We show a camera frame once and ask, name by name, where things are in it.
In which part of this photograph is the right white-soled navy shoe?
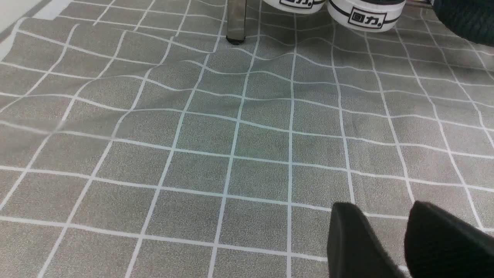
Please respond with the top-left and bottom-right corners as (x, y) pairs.
(327, 0), (406, 33)

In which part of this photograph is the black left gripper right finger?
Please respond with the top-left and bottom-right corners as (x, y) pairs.
(404, 201), (494, 278)

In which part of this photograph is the grey checked floor cloth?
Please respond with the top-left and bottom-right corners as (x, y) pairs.
(1, 0), (493, 278)

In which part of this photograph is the left white-soled navy shoe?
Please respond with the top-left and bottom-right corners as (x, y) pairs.
(263, 0), (326, 15)

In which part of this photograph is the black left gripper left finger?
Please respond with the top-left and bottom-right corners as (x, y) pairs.
(327, 202), (404, 278)

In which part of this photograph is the dark round object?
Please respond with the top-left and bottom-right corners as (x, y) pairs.
(431, 0), (494, 47)

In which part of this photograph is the white-soled navy shoe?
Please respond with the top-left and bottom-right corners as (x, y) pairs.
(263, 0), (326, 15)
(327, 0), (406, 33)

